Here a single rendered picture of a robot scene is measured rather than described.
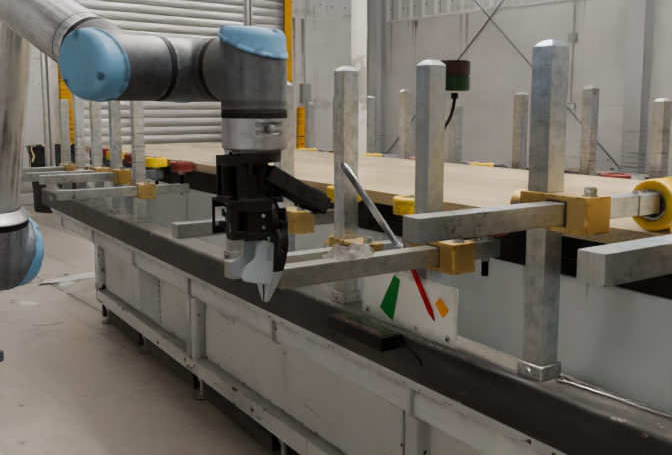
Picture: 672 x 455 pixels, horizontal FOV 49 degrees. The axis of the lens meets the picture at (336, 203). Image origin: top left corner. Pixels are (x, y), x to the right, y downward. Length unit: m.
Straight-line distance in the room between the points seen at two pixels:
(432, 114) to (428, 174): 0.10
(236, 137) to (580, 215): 0.46
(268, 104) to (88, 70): 0.23
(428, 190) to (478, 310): 0.35
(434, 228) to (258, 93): 0.29
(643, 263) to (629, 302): 0.54
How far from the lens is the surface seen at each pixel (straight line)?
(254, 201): 0.99
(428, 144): 1.23
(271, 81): 0.98
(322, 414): 2.13
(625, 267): 0.70
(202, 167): 2.53
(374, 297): 1.37
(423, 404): 1.37
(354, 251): 1.10
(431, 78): 1.23
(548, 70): 1.05
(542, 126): 1.06
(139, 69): 0.99
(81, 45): 0.99
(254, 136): 0.97
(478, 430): 1.28
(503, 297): 1.44
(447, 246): 1.20
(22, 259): 1.65
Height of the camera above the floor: 1.08
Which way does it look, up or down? 7 degrees down
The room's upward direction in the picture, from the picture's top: straight up
